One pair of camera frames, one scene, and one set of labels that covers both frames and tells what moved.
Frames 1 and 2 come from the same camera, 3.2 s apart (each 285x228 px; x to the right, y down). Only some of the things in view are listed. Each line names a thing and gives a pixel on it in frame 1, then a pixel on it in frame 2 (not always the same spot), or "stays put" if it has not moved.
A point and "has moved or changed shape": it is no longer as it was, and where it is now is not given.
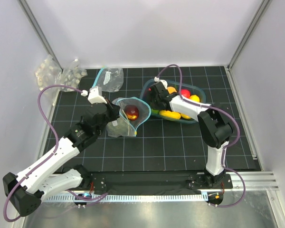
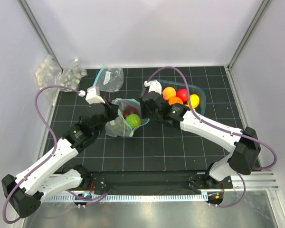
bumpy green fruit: (154, 111) has moved or changed shape
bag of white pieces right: (71, 76) stays put
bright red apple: (185, 92) stays put
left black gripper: (114, 109) stays put
